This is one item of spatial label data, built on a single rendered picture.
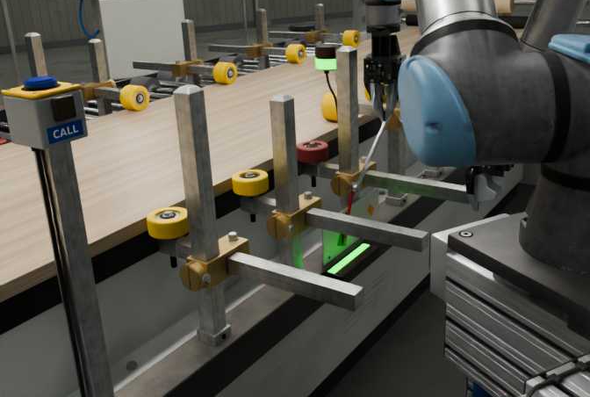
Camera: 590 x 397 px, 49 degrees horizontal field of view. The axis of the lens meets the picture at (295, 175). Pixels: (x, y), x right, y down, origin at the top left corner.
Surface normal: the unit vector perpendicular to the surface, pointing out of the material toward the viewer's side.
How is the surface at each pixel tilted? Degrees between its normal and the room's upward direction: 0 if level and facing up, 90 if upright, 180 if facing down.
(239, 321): 0
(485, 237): 0
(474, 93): 61
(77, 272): 90
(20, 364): 90
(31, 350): 90
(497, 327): 90
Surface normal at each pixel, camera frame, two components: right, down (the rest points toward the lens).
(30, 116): -0.57, 0.30
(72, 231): 0.82, 0.15
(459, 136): -0.04, 0.47
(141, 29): 0.41, 0.29
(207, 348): -0.05, -0.94
